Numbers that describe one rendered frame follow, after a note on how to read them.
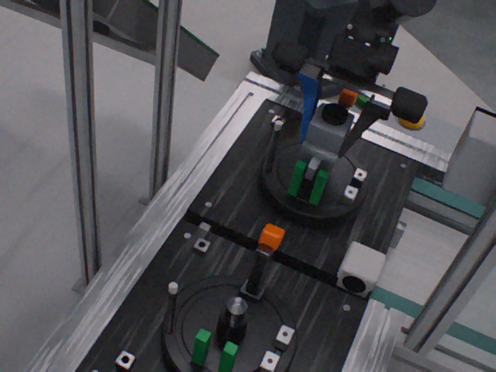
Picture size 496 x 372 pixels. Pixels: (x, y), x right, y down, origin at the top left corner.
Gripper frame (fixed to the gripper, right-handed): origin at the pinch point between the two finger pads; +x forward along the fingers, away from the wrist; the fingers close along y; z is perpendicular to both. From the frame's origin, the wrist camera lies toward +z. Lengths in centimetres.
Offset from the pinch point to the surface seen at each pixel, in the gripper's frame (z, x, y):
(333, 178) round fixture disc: -7.1, 5.7, 2.4
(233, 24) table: -45, -15, -29
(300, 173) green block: -0.3, 6.9, -1.1
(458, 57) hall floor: -217, -73, 21
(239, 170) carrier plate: -6.5, 9.5, -9.0
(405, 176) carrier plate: -13.9, 1.3, 10.9
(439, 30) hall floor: -228, -85, 9
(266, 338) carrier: 10.0, 23.9, 3.6
